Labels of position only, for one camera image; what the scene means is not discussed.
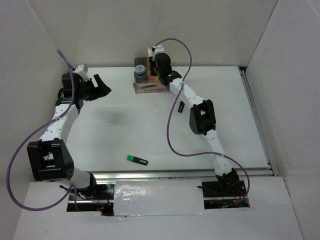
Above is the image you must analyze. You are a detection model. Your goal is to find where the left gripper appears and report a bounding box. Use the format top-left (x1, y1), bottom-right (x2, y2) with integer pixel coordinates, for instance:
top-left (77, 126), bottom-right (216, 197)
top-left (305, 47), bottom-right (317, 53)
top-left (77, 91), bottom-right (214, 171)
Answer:
top-left (76, 74), bottom-right (111, 102)

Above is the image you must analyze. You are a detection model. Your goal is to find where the blue tape roll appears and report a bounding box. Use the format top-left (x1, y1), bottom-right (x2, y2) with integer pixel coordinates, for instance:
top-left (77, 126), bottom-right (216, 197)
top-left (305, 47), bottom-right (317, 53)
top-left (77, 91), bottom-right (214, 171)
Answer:
top-left (134, 64), bottom-right (147, 77)

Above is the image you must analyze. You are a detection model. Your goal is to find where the clear red pen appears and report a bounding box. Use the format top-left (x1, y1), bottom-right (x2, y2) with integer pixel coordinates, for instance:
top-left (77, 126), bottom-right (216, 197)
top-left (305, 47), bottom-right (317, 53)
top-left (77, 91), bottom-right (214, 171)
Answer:
top-left (140, 84), bottom-right (159, 89)

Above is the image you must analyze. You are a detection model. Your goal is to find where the red gel pen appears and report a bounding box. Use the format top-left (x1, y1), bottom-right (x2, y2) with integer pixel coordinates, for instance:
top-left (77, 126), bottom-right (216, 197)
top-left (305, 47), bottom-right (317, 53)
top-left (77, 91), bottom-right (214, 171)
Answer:
top-left (143, 87), bottom-right (169, 93)

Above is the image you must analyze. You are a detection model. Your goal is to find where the yellow black highlighter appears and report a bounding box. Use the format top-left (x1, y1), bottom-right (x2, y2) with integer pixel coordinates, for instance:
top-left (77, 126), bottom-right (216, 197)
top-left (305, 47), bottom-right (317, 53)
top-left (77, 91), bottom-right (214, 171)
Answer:
top-left (177, 101), bottom-right (185, 113)

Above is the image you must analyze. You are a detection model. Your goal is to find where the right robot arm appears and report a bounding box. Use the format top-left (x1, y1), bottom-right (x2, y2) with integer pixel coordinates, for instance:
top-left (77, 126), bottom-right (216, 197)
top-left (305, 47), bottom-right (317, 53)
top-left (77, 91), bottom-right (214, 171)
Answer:
top-left (148, 52), bottom-right (240, 196)

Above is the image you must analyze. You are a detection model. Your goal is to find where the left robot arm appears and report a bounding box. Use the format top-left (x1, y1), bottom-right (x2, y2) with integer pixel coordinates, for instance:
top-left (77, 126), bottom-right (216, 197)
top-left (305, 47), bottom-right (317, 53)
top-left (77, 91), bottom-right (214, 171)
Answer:
top-left (27, 73), bottom-right (112, 200)

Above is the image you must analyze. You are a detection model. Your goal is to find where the tan compartment box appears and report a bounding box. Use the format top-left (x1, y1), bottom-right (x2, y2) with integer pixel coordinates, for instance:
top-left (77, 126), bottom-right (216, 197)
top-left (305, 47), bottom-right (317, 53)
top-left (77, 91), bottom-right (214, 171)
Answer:
top-left (146, 56), bottom-right (160, 83)

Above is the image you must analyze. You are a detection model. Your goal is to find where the dark grey compartment box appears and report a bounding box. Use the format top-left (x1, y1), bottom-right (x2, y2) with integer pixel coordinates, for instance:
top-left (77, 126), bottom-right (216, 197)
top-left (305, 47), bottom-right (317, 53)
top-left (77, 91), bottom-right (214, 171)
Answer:
top-left (134, 57), bottom-right (148, 84)

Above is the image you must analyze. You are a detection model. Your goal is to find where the clear plastic organizer tray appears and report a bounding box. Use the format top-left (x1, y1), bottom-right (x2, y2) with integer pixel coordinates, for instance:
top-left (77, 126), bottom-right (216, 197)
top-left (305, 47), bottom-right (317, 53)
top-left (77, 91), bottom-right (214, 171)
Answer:
top-left (132, 57), bottom-right (169, 94)

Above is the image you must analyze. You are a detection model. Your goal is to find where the green black highlighter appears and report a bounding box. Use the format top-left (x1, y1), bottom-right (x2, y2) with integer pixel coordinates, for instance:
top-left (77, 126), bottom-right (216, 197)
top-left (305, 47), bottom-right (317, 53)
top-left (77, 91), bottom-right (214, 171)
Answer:
top-left (126, 155), bottom-right (148, 166)

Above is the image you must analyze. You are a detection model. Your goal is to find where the white cover panel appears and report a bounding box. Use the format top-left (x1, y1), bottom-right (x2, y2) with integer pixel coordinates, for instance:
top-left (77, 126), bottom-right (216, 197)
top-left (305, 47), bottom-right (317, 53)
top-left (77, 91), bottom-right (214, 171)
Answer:
top-left (113, 179), bottom-right (205, 217)

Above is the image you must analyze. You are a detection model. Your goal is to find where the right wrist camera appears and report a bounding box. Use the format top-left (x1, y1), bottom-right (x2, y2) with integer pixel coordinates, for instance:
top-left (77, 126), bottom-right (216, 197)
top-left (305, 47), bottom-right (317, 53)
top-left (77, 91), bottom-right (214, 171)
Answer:
top-left (151, 44), bottom-right (165, 55)

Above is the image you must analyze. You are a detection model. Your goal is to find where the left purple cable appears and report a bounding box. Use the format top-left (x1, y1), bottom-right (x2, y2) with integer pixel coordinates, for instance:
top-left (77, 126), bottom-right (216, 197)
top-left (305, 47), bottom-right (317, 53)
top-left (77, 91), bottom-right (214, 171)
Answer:
top-left (5, 49), bottom-right (78, 211)

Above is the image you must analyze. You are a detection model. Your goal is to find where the purple cable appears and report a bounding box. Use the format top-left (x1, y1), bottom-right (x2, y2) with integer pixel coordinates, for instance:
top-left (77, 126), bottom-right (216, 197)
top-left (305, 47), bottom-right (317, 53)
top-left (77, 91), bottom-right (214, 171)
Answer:
top-left (154, 37), bottom-right (252, 202)
top-left (5, 49), bottom-right (78, 211)

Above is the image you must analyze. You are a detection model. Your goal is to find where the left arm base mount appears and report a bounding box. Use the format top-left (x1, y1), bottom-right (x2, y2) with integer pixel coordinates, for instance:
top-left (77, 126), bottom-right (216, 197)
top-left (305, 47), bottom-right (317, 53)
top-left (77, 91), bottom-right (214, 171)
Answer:
top-left (66, 173), bottom-right (115, 217)

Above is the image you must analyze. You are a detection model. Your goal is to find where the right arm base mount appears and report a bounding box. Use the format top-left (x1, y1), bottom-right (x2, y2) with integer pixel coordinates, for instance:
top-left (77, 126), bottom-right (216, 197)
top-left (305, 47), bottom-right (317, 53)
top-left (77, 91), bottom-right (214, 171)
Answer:
top-left (197, 179), bottom-right (250, 210)

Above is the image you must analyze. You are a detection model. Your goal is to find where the aluminium frame rail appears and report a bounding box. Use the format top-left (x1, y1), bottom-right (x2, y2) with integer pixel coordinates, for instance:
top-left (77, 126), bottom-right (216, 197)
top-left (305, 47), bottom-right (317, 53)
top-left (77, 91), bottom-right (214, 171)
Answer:
top-left (69, 66), bottom-right (280, 182)

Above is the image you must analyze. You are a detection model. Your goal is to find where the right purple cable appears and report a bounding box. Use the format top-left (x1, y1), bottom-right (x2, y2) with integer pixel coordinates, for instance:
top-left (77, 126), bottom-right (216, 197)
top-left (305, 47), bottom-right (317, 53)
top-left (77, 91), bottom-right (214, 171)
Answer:
top-left (154, 37), bottom-right (252, 202)

